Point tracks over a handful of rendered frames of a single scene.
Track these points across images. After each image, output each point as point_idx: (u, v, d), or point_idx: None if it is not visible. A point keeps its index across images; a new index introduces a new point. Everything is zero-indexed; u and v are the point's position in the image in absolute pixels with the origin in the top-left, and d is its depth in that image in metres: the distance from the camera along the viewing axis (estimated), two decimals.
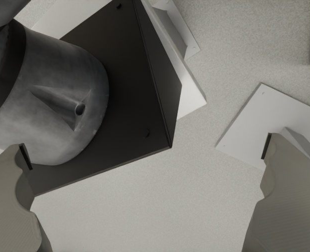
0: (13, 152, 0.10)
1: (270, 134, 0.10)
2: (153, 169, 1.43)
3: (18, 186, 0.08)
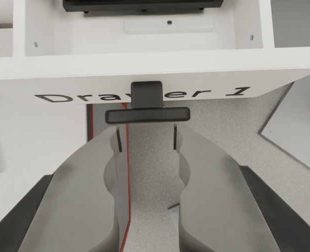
0: (111, 133, 0.11)
1: (176, 125, 0.11)
2: None
3: (107, 166, 0.09)
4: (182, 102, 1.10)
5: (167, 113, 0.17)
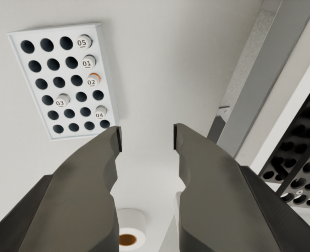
0: (111, 133, 0.11)
1: (176, 125, 0.11)
2: None
3: (107, 166, 0.09)
4: None
5: None
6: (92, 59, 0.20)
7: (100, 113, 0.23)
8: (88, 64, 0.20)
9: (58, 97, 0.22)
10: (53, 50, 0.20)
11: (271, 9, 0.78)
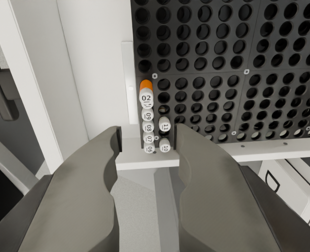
0: (111, 133, 0.11)
1: (176, 125, 0.11)
2: None
3: (107, 166, 0.09)
4: None
5: (1, 104, 0.19)
6: None
7: None
8: (149, 104, 0.20)
9: None
10: None
11: None
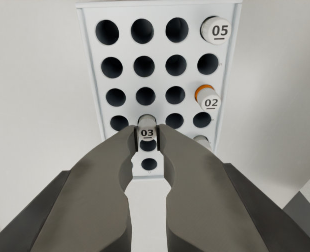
0: (128, 133, 0.11)
1: (158, 126, 0.11)
2: None
3: (123, 166, 0.09)
4: None
5: None
6: None
7: None
8: None
9: (144, 122, 0.13)
10: (151, 41, 0.11)
11: None
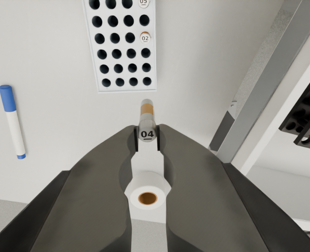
0: (128, 133, 0.11)
1: (158, 126, 0.11)
2: None
3: (123, 166, 0.09)
4: None
5: (308, 236, 0.29)
6: None
7: (149, 131, 0.12)
8: None
9: None
10: (115, 7, 0.24)
11: (285, 6, 0.82)
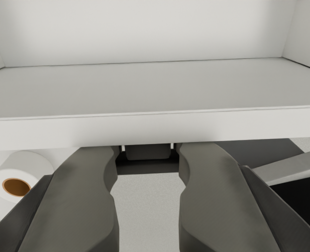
0: None
1: None
2: None
3: (107, 166, 0.09)
4: None
5: (175, 166, 0.13)
6: None
7: None
8: None
9: None
10: None
11: None
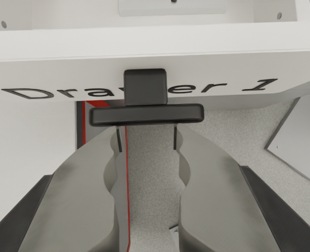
0: (111, 133, 0.11)
1: (176, 125, 0.11)
2: None
3: (107, 166, 0.09)
4: None
5: (173, 111, 0.13)
6: None
7: None
8: None
9: None
10: None
11: (208, 108, 0.90)
